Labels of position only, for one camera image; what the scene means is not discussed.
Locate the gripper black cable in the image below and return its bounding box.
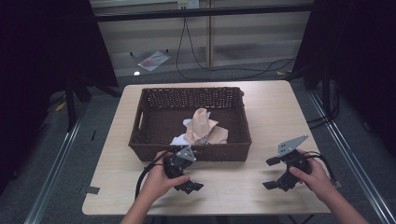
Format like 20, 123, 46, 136
306, 151, 339, 185
134, 145, 180, 200

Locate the white cloth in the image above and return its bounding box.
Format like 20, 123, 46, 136
170, 111, 213, 147

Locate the bundle of black cables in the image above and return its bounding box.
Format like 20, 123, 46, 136
306, 88, 341, 131

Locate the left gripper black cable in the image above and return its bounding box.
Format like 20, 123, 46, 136
134, 145, 180, 200

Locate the white wall socket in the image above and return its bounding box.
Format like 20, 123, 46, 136
177, 0, 200, 9

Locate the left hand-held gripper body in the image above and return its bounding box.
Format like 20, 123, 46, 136
163, 145, 198, 180

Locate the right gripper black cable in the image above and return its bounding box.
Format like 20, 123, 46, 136
306, 151, 339, 185

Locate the person's left hand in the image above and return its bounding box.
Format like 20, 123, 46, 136
141, 150, 191, 203

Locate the grey tape piece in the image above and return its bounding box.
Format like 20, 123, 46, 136
79, 185, 101, 196

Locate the black horizontal bar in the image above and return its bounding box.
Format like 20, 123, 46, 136
92, 3, 316, 22

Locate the long black floor cable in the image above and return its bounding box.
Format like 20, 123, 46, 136
176, 17, 297, 81

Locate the beige cloth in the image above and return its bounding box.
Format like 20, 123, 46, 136
183, 107, 229, 146

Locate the clear plastic bag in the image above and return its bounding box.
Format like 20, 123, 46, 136
137, 50, 172, 73

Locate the black curtain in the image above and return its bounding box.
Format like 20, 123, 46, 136
0, 0, 120, 190
292, 0, 396, 157

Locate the brown wicker basket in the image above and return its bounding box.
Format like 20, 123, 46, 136
128, 87, 252, 162

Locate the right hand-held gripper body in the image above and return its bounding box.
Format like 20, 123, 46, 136
276, 134, 312, 192

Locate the metal floor rail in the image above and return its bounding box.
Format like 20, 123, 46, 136
23, 102, 92, 224
307, 90, 396, 224

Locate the black metal stand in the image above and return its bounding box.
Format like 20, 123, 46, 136
64, 76, 92, 132
321, 62, 333, 120

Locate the person's right hand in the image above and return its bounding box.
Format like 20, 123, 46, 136
289, 148, 336, 203

